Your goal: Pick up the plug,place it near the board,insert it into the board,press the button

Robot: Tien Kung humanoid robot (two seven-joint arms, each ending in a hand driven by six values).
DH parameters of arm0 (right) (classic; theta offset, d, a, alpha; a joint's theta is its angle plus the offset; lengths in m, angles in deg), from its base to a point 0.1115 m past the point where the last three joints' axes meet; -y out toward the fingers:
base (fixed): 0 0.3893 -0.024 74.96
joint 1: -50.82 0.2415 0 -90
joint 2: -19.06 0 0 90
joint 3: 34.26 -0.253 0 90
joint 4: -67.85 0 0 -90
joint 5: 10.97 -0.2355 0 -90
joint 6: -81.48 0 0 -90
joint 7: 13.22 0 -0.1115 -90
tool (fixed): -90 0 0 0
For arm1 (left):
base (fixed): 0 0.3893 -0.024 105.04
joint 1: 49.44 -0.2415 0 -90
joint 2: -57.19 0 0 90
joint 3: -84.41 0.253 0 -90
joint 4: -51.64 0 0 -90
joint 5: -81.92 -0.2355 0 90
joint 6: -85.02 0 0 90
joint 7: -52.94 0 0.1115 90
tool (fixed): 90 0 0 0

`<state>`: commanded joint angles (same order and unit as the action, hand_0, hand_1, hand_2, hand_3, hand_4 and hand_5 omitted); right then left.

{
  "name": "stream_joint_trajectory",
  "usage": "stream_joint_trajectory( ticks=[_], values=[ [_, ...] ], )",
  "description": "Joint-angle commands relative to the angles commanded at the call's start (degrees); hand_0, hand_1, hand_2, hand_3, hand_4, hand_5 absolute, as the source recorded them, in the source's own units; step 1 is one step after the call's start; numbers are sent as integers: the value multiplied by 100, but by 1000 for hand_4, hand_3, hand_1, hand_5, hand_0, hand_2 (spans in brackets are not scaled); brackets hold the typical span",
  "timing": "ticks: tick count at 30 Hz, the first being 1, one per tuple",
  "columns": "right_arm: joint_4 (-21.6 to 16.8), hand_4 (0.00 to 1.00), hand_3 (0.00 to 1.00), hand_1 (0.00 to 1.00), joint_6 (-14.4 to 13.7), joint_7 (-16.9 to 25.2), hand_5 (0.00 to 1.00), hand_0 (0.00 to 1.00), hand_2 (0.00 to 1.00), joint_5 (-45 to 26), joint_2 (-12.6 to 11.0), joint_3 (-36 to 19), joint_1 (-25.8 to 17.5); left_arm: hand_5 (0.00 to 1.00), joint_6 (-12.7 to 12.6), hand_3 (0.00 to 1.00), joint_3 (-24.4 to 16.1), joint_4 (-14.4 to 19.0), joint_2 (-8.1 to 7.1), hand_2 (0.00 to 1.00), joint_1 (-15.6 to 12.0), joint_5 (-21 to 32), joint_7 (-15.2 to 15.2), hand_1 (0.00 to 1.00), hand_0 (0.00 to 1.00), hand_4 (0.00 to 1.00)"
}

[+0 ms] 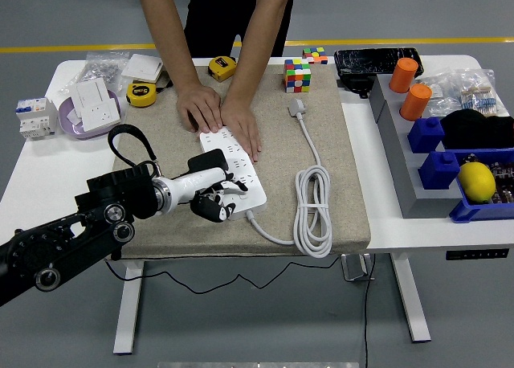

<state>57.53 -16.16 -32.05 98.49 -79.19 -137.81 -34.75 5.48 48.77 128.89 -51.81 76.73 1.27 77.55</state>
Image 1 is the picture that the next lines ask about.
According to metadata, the white table leg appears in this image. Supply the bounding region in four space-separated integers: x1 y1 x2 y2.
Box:
387 251 433 343
112 259 145 355

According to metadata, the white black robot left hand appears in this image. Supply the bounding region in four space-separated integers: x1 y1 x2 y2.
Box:
162 166 249 223

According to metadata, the large colourful puzzle cube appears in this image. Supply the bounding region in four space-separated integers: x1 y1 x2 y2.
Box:
283 58 312 94

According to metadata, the black desk control panel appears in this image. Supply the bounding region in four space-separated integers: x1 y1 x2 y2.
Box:
444 247 510 261

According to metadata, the purple bowl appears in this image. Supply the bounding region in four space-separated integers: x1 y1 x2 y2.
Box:
58 89 122 141

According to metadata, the black plastic tray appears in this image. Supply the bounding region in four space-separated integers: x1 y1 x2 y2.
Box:
332 47 426 80

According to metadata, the dark circuit board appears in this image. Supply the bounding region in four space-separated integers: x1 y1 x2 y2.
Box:
461 153 514 206

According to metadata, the black plug adapter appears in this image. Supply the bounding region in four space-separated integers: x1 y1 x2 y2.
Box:
186 148 230 174

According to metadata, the person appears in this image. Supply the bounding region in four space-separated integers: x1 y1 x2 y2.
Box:
182 0 301 59

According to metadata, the large white switch panel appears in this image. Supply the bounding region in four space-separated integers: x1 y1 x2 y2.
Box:
120 53 165 84

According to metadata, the clear bag of resistors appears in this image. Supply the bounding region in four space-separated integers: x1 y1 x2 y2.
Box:
453 68 499 118

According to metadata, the white power strip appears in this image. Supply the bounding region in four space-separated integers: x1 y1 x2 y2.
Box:
199 126 268 220

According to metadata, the clear bag of screws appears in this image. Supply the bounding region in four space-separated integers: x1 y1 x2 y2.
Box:
57 51 130 96

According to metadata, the white socket panel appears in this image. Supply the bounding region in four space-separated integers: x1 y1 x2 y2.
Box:
80 100 122 132

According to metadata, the white power strip cord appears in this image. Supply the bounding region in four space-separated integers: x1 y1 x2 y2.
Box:
247 97 334 259

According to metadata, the yellow lemon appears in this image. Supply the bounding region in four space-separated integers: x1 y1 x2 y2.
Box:
457 162 497 203

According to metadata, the black cloth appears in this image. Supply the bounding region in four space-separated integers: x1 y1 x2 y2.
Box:
439 108 514 151

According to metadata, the blue plastic bin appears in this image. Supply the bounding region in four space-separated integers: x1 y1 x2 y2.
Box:
448 147 514 224

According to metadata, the round yellow tape measure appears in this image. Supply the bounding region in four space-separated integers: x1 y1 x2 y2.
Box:
125 76 174 108

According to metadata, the grey box under table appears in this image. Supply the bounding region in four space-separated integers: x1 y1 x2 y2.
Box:
340 253 377 283

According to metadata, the grey stepped stand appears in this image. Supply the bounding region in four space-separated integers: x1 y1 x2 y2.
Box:
368 73 463 219

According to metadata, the orange cylinder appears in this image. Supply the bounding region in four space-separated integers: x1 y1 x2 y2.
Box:
388 57 419 94
399 83 433 122

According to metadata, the white circuit breaker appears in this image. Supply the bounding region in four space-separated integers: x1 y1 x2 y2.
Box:
14 96 59 142

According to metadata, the blue block with knob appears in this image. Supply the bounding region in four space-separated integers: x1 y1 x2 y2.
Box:
407 116 446 154
417 149 461 190

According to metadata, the black hanging cable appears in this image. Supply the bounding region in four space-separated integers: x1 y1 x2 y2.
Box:
362 254 377 368

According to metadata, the thin black adapter cord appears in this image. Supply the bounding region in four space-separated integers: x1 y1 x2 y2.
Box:
104 166 342 296

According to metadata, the person's left hand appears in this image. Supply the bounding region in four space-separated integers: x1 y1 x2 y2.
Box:
219 100 263 163

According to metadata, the person's right hand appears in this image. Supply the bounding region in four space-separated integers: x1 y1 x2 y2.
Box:
175 81 222 134

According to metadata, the clear bag of small parts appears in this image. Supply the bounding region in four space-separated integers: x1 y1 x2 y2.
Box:
419 74 463 118

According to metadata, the white two-rocker switch panel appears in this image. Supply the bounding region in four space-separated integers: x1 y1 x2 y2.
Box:
73 77 112 118

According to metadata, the boxy yellow tape measure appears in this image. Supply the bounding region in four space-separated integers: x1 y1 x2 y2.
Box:
206 55 237 82

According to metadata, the grey-brown mat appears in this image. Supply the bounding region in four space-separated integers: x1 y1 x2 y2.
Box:
108 64 371 260

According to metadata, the small colourful puzzle cube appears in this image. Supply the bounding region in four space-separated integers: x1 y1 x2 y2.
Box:
301 46 329 66

